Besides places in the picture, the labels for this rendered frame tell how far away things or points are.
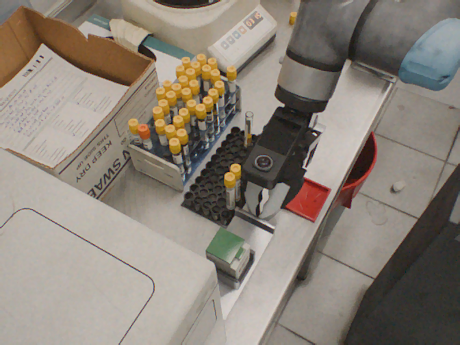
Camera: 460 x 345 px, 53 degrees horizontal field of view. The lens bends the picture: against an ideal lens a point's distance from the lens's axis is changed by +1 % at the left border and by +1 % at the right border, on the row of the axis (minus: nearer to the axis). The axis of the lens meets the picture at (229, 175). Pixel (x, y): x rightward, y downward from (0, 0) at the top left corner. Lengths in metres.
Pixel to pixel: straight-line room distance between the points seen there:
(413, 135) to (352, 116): 1.18
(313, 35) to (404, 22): 0.10
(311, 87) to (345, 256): 1.18
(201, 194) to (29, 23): 0.45
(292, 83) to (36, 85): 0.49
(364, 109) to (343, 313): 0.89
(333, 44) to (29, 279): 0.40
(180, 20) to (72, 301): 0.60
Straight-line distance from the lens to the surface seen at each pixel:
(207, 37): 0.89
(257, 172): 0.55
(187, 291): 0.38
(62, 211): 0.44
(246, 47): 0.93
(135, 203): 0.77
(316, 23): 0.56
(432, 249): 0.90
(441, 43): 0.53
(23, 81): 0.91
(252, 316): 0.68
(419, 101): 2.19
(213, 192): 0.73
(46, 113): 0.85
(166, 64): 0.86
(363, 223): 1.77
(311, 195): 0.77
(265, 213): 0.67
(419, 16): 0.55
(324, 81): 0.58
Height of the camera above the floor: 1.53
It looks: 58 degrees down
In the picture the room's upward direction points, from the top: 2 degrees counter-clockwise
